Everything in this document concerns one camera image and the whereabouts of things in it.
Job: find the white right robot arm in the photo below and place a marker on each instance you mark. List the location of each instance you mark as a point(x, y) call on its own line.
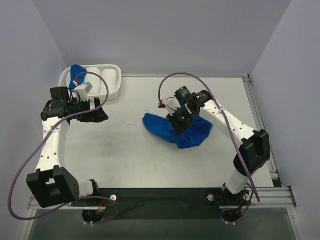
point(252, 146)

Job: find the aluminium rail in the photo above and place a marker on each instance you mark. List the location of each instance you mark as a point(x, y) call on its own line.
point(274, 173)
point(270, 197)

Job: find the right rolled white towel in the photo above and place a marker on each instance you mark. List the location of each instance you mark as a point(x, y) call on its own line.
point(110, 76)

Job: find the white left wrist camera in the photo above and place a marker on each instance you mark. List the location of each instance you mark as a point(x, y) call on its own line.
point(81, 92)

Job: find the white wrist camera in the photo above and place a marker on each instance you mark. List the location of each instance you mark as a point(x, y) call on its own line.
point(81, 92)
point(171, 104)

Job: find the rolled white towel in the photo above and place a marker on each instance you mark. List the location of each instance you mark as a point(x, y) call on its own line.
point(94, 80)
point(110, 76)

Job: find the aluminium front rail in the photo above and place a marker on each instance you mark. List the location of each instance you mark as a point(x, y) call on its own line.
point(270, 197)

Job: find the white plastic mesh basket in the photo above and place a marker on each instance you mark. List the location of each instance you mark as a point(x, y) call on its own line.
point(65, 80)

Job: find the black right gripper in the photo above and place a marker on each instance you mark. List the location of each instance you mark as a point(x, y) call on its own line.
point(178, 122)

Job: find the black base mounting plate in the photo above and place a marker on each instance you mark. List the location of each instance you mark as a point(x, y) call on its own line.
point(164, 204)

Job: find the blue towel pile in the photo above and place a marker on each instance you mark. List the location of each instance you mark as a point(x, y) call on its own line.
point(196, 134)

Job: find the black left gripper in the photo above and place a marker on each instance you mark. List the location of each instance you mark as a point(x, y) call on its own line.
point(91, 110)

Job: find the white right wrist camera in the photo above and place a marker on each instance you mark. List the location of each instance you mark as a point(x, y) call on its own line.
point(171, 104)

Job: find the aluminium right side rail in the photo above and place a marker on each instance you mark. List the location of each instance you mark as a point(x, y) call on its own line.
point(274, 173)

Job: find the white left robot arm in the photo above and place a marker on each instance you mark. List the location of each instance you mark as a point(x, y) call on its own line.
point(52, 184)

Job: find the middle rolled white towel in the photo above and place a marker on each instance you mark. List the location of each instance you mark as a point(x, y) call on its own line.
point(94, 80)

